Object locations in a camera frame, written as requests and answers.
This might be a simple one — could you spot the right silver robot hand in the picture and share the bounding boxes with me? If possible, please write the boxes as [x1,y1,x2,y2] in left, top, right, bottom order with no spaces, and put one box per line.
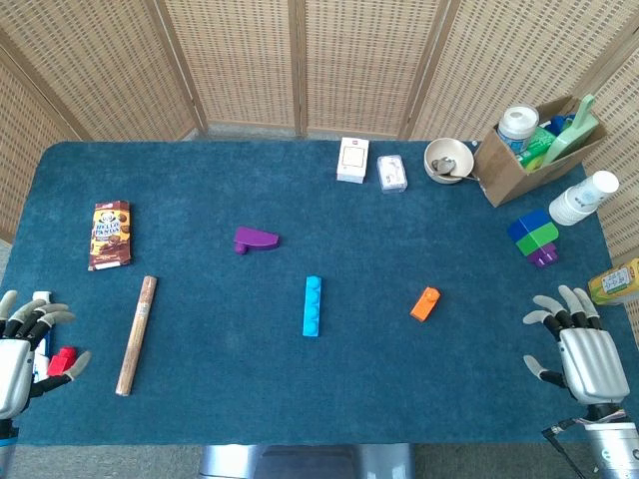
[522,284,631,406]

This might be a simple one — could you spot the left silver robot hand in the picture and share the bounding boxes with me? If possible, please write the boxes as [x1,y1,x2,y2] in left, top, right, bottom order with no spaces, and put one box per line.
[0,289,93,420]

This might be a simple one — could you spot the orange small brick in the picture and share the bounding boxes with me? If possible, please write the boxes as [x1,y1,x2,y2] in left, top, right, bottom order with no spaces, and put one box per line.
[409,285,441,323]

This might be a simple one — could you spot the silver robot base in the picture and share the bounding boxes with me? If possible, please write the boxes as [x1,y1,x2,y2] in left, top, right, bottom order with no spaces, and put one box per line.
[198,442,416,479]

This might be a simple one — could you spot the red small block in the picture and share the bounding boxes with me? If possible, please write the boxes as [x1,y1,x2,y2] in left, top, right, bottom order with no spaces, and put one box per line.
[47,346,79,377]

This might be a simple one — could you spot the purple plastic toy block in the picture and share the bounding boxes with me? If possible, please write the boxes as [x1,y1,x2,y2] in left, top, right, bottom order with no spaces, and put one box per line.
[526,242,560,269]

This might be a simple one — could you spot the green plastic block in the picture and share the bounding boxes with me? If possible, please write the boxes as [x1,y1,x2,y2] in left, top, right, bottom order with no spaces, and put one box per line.
[515,222,560,257]

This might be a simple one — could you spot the blue plastic toy block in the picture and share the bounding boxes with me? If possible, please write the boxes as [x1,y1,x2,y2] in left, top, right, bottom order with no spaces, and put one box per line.
[506,209,551,243]

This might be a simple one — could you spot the white cups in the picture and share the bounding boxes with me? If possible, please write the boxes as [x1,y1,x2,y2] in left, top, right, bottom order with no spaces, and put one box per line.
[548,170,620,228]

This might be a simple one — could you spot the cyan long brick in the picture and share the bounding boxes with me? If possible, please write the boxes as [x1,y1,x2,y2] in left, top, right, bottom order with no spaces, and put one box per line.
[302,275,323,338]

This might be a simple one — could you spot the white blue toothpaste tube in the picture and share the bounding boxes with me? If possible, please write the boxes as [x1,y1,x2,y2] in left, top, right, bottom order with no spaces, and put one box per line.
[30,290,54,380]

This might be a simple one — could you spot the yellow drink carton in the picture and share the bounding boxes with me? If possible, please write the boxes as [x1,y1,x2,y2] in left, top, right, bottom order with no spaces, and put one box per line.
[587,257,639,306]

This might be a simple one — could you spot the brown wrapped long stick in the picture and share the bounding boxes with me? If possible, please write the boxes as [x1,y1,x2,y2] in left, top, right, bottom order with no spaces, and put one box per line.
[115,274,159,398]

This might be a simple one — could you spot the Hello Panda biscuit box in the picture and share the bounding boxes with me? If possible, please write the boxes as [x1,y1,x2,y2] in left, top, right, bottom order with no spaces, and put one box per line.
[88,200,135,272]

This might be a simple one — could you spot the brown cardboard box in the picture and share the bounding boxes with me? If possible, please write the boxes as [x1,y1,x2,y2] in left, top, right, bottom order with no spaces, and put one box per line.
[472,95,609,208]

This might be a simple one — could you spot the green packet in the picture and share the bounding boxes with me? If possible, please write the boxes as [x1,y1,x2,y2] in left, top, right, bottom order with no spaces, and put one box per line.
[516,127,556,172]

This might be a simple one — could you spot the light green plastic scoop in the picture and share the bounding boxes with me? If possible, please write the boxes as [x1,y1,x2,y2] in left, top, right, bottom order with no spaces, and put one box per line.
[541,94,600,168]

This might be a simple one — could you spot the blue carpet table mat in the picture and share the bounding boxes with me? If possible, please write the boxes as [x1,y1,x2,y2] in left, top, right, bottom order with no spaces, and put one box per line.
[0,140,635,447]

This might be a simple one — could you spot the blue plastic item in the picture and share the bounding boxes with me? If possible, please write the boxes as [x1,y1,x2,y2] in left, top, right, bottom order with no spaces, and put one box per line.
[546,114,578,136]

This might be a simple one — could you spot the white plastic jar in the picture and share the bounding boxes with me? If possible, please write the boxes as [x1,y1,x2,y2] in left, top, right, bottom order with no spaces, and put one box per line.
[497,105,541,154]

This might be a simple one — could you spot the metal spoon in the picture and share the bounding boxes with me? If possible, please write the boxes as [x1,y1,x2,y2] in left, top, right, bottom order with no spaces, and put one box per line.
[431,157,480,182]

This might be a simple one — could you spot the beige bowl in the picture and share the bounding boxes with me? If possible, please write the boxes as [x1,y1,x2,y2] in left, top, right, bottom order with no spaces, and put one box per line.
[423,138,474,186]

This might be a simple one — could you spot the clear plastic case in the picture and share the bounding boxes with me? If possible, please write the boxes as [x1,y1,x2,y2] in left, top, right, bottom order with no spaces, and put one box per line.
[376,155,408,194]

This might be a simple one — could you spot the small white cardboard box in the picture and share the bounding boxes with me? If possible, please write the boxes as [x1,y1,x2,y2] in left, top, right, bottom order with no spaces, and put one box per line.
[335,137,370,184]

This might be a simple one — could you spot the bamboo folding screen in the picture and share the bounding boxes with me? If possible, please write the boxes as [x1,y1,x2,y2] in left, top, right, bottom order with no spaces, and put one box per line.
[0,0,639,350]

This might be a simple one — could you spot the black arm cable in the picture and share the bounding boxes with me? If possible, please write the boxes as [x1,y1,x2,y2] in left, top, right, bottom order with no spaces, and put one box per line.
[542,417,600,479]

